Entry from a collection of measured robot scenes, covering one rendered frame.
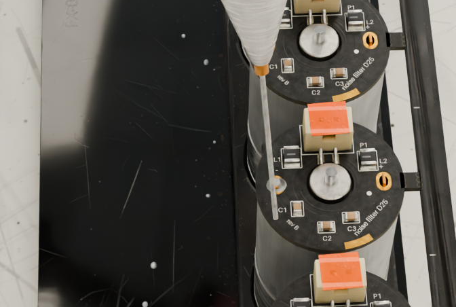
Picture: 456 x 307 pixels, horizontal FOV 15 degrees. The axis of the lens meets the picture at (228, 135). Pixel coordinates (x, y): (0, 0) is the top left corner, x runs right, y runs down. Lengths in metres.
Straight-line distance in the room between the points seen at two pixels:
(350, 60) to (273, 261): 0.04
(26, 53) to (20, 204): 0.04
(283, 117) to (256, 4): 0.08
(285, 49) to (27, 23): 0.09
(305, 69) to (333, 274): 0.04
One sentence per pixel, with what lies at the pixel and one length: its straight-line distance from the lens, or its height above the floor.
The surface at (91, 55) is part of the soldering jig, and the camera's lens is 0.36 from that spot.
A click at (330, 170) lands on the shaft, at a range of 0.29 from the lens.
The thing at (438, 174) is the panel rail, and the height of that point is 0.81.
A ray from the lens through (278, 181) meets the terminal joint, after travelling 0.29.
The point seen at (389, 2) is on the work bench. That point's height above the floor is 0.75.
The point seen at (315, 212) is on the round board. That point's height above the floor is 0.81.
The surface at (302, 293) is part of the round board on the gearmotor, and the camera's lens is 0.28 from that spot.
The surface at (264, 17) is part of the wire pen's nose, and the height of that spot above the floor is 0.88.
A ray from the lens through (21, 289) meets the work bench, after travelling 0.35.
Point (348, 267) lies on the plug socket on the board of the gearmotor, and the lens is 0.28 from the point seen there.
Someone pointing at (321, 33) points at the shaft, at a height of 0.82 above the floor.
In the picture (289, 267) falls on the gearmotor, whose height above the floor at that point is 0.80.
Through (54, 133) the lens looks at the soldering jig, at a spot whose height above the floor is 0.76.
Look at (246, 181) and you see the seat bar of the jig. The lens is 0.34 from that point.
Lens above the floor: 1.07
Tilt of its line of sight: 60 degrees down
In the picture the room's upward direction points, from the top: straight up
